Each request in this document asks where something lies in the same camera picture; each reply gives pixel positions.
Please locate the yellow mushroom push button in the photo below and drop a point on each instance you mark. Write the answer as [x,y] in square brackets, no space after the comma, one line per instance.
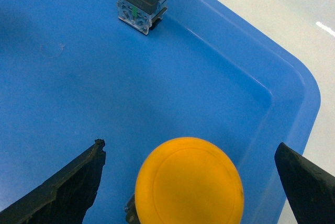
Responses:
[187,180]

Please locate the blue plastic tray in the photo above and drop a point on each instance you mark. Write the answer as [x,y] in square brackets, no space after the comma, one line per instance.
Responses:
[72,72]

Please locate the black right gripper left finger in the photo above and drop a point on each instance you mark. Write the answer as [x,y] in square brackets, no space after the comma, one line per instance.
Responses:
[66,196]

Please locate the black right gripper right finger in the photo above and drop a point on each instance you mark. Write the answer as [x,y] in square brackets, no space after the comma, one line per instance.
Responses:
[308,188]

